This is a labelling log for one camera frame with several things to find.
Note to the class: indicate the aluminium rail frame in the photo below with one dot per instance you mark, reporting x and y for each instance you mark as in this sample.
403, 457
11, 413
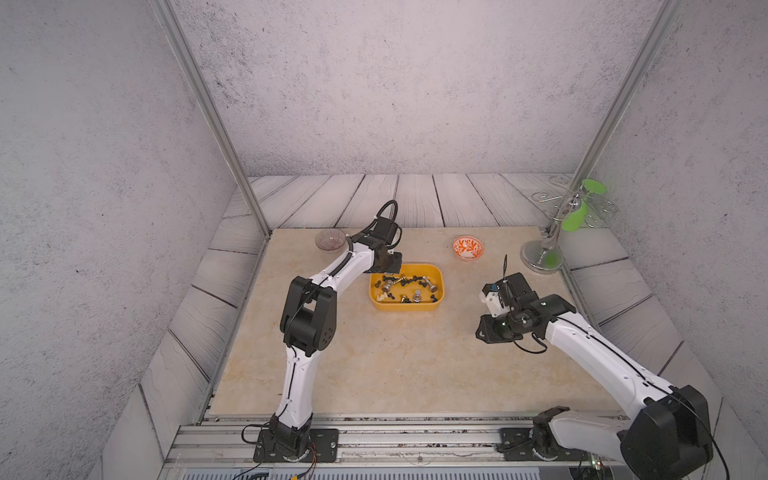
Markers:
383, 445

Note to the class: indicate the yellow plastic storage box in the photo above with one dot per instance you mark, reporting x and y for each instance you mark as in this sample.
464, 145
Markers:
400, 299

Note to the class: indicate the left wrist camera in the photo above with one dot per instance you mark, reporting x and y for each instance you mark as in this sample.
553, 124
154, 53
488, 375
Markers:
386, 230

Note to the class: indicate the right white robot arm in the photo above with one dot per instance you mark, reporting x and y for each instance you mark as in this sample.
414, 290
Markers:
666, 431

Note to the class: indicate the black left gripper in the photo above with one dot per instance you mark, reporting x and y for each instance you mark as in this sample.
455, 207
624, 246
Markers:
396, 266

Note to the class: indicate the orange patterned ceramic bowl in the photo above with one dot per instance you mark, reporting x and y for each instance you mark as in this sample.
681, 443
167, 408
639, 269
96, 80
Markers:
468, 248

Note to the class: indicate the silver queen chess piece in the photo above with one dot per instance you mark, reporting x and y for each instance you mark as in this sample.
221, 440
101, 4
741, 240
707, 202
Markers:
433, 288

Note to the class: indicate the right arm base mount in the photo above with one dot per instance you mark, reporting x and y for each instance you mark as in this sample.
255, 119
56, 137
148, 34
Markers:
537, 443

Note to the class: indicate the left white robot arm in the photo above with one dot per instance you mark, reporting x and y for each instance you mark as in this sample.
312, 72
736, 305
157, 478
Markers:
308, 325

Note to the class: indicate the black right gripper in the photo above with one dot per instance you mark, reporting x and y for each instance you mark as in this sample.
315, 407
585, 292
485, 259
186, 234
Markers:
487, 334

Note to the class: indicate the small clear glass bowl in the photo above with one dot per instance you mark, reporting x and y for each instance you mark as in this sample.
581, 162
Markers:
331, 240

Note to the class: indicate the left aluminium corner post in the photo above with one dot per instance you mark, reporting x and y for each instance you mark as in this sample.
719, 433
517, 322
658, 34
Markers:
184, 55

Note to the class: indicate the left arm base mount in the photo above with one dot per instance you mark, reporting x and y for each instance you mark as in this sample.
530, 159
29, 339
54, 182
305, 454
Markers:
279, 443

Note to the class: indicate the green cup on stand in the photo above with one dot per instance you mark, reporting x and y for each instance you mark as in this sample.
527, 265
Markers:
580, 213

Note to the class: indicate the right aluminium corner post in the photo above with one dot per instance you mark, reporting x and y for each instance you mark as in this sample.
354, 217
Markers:
642, 61

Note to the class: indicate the aluminium corner post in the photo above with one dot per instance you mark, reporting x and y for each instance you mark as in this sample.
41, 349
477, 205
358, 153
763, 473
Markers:
184, 55
642, 61

